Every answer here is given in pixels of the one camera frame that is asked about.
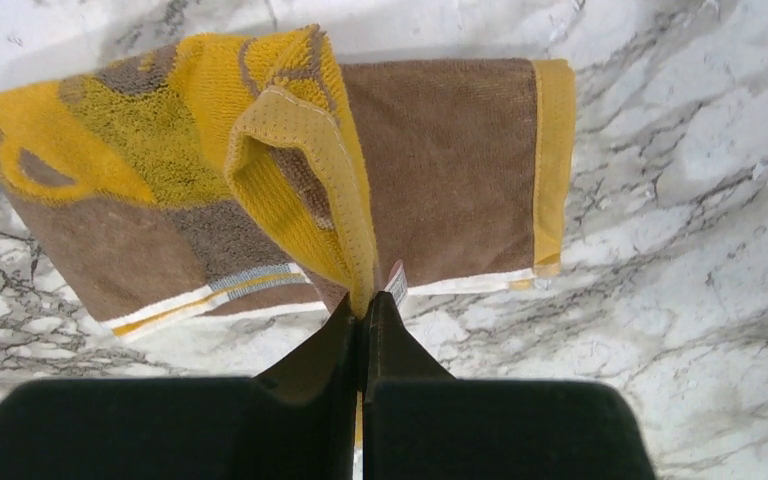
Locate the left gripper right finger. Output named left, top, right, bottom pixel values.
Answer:
left=363, top=292, right=655, bottom=479

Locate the yellow brown towel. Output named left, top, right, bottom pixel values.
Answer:
left=0, top=25, right=576, bottom=337

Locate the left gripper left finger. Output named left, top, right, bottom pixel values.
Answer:
left=0, top=304, right=357, bottom=479

